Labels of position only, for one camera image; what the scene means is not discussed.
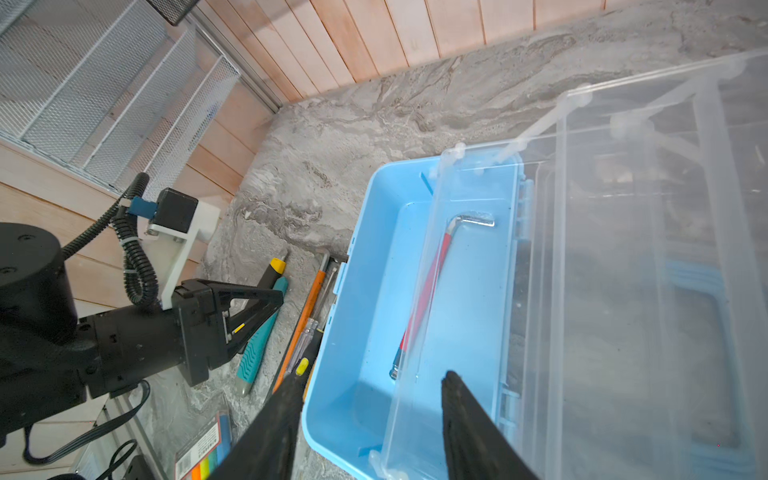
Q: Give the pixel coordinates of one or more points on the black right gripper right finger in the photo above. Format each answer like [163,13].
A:
[474,447]

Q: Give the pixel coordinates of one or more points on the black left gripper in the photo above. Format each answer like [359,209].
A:
[133,343]

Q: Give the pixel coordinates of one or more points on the black yellow utility knife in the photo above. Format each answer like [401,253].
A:
[271,274]

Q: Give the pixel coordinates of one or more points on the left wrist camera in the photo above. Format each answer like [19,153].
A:
[176,221]

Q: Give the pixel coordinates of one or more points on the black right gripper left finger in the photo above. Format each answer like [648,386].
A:
[267,449]

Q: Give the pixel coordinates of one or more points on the orange hex key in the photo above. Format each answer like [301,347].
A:
[309,305]

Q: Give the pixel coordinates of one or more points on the white wire mesh shelf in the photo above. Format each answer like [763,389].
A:
[109,89]

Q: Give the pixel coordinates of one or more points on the teal handled tool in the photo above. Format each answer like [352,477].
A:
[253,353]

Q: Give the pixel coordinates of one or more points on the red hex key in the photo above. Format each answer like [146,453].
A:
[425,293]

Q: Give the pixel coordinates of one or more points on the black mesh wall basket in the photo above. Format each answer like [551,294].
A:
[173,11]

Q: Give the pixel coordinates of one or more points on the light blue tool box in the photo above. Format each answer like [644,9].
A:
[355,415]

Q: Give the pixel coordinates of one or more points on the highlighter pack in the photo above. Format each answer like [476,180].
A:
[198,459]

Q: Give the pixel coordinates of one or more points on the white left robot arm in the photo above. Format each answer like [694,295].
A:
[52,360]

